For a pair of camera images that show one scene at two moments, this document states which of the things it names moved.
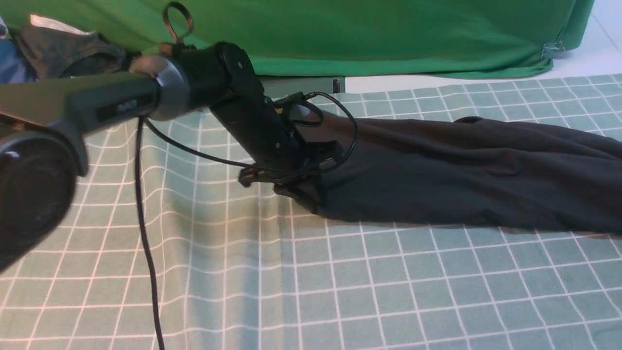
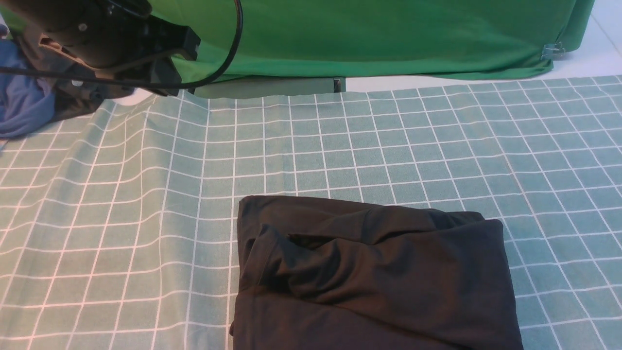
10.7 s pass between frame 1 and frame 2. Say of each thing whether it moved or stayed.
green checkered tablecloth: stayed
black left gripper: moved
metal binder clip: stayed
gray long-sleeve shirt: moved
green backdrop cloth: stayed
